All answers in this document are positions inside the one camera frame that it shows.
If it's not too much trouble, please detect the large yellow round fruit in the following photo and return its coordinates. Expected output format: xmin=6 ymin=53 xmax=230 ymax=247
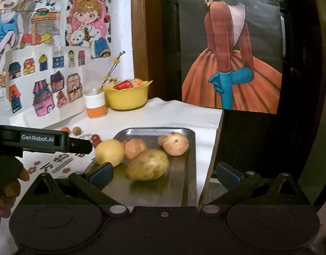
xmin=95 ymin=139 xmax=125 ymax=167

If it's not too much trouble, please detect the orange peach fruit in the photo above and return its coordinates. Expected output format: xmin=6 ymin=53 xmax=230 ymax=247
xmin=123 ymin=139 xmax=147 ymax=160

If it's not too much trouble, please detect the stainless steel tray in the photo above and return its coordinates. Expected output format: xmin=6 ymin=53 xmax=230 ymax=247
xmin=99 ymin=127 xmax=198 ymax=207

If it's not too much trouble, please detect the brown green mango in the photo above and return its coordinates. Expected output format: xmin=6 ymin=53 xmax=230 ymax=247
xmin=125 ymin=149 xmax=169 ymax=181

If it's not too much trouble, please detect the striped tan melon fruit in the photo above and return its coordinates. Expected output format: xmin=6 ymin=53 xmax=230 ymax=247
xmin=162 ymin=132 xmax=189 ymax=157

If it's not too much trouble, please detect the gloved left hand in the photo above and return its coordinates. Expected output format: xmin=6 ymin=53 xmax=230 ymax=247
xmin=0 ymin=155 xmax=30 ymax=218

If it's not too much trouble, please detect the small brown longan fruit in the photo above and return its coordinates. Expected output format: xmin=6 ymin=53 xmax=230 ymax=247
xmin=72 ymin=127 xmax=82 ymax=136

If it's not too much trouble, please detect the white cartoon print tablecloth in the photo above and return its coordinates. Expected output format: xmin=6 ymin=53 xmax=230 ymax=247
xmin=0 ymin=98 xmax=223 ymax=254

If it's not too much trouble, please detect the colourful houses drawing paper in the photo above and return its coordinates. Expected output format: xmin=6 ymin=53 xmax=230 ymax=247
xmin=6 ymin=45 xmax=91 ymax=128

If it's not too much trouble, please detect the orange and white cup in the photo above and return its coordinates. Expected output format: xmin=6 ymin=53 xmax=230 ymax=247
xmin=83 ymin=88 xmax=107 ymax=119

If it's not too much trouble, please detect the yellow plastic bowl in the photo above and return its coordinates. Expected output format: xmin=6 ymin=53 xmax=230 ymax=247
xmin=103 ymin=81 xmax=152 ymax=111

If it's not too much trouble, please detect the yellow flower twig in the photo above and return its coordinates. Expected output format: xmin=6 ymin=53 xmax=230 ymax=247
xmin=98 ymin=51 xmax=126 ymax=90

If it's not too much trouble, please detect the red item in bowl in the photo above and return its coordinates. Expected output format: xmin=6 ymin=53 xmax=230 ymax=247
xmin=113 ymin=80 xmax=134 ymax=90

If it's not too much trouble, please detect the cartoon children drawing poster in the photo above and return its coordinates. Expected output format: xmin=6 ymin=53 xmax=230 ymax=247
xmin=0 ymin=0 xmax=112 ymax=88

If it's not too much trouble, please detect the girl in orange dress painting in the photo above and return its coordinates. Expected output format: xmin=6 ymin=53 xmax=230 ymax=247
xmin=182 ymin=0 xmax=282 ymax=114

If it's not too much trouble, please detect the small orange tangerine by wall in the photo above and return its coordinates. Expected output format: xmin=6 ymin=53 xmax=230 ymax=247
xmin=61 ymin=127 xmax=71 ymax=134

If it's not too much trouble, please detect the brown wooden door frame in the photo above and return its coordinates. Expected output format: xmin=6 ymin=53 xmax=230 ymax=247
xmin=130 ymin=0 xmax=150 ymax=82

